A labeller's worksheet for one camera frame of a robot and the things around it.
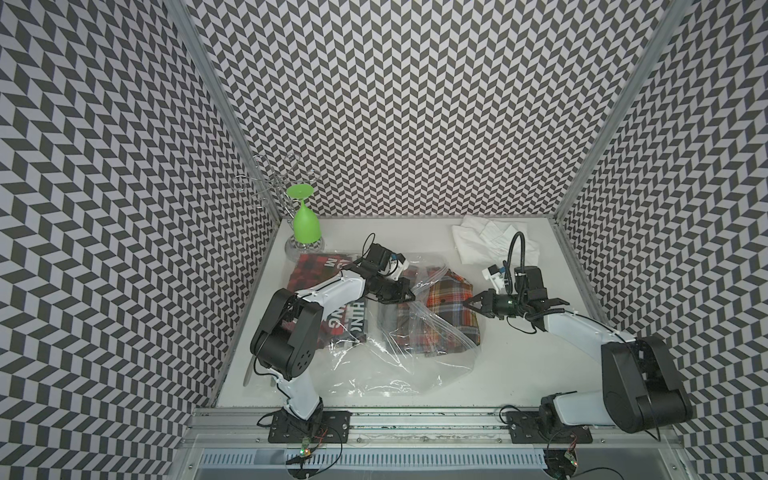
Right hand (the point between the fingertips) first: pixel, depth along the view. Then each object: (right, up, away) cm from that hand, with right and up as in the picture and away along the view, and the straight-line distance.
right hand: (466, 308), depth 84 cm
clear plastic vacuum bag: (-27, -11, -1) cm, 29 cm away
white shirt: (+12, +20, +27) cm, 36 cm away
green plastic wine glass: (-46, +25, +3) cm, 53 cm away
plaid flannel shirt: (-9, -2, -5) cm, 11 cm away
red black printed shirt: (-34, -5, 0) cm, 35 cm away
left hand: (-15, +2, +3) cm, 16 cm away
